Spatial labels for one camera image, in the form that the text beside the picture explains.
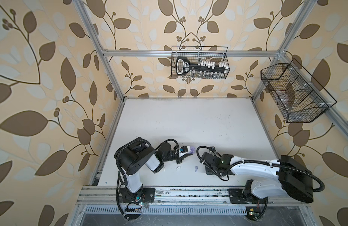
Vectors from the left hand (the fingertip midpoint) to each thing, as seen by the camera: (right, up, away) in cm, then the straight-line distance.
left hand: (191, 150), depth 84 cm
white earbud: (-8, -10, 0) cm, 13 cm away
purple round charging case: (0, +4, -12) cm, 13 cm away
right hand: (+10, -12, -1) cm, 16 cm away
